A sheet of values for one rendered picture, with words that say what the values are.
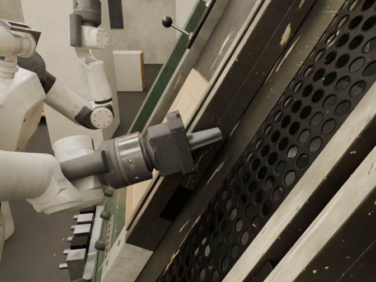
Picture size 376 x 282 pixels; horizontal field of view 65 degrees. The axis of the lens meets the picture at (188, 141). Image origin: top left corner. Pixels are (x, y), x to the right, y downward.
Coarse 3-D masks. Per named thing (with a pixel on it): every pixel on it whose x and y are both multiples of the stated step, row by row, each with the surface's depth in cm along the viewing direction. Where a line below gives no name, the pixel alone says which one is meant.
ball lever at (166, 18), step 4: (168, 16) 102; (164, 20) 101; (168, 20) 101; (164, 24) 101; (168, 24) 101; (172, 24) 102; (176, 28) 101; (180, 28) 101; (184, 32) 101; (192, 32) 100; (188, 36) 100
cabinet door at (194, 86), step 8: (192, 72) 92; (192, 80) 89; (200, 80) 82; (184, 88) 93; (192, 88) 85; (200, 88) 78; (184, 96) 90; (192, 96) 82; (200, 96) 76; (176, 104) 94; (184, 104) 87; (192, 104) 80; (168, 112) 98; (184, 112) 83; (184, 120) 80; (136, 184) 98; (144, 184) 89; (128, 192) 102; (136, 192) 94; (128, 200) 97; (136, 200) 90; (128, 208) 93; (128, 216) 89
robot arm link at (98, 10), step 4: (76, 0) 92; (80, 0) 91; (84, 0) 91; (88, 0) 91; (92, 0) 92; (96, 0) 93; (76, 4) 92; (80, 4) 91; (84, 4) 91; (88, 4) 92; (92, 4) 92; (96, 4) 93; (100, 4) 95; (76, 8) 92; (80, 8) 91; (84, 8) 91; (88, 8) 92; (92, 8) 92; (96, 8) 93; (100, 8) 95; (100, 12) 95
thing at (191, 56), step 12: (228, 0) 96; (216, 12) 97; (204, 24) 97; (216, 24) 98; (204, 36) 99; (192, 48) 100; (180, 60) 106; (192, 60) 102; (180, 72) 103; (168, 84) 106; (180, 84) 104; (168, 96) 105; (156, 108) 108; (168, 108) 107; (156, 120) 108; (144, 132) 110
